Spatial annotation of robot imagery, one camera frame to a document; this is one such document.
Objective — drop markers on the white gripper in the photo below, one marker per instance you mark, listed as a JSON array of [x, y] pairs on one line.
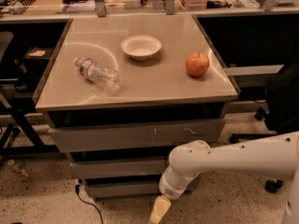
[[172, 188]]

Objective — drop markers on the grey bottom drawer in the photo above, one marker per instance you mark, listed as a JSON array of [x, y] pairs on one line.
[[126, 186]]

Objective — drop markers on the grey drawer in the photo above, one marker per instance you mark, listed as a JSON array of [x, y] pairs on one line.
[[134, 135], [126, 186], [119, 168]]

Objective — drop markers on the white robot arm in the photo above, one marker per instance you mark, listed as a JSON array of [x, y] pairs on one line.
[[275, 157]]

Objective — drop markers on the grey top drawer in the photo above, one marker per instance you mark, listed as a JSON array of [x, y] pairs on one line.
[[134, 135]]

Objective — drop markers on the grey middle drawer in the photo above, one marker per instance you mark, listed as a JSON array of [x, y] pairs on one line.
[[119, 168]]

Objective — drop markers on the grey drawer cabinet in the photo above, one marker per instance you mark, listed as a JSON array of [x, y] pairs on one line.
[[156, 90]]

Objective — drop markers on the red apple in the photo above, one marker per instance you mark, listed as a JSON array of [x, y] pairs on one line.
[[197, 64]]

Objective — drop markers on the small bottle on floor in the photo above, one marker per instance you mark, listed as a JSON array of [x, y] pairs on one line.
[[17, 169]]

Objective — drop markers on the black office chair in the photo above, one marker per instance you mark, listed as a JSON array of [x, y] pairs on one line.
[[282, 98]]

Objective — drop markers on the clear plastic water bottle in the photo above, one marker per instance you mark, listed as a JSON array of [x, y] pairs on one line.
[[105, 77]]

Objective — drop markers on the white paper bowl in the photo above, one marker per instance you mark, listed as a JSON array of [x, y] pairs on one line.
[[140, 47]]

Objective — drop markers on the long back workbench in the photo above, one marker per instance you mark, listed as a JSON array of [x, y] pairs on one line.
[[47, 10]]

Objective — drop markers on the black desk frame left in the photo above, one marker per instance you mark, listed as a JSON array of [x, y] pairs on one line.
[[19, 124]]

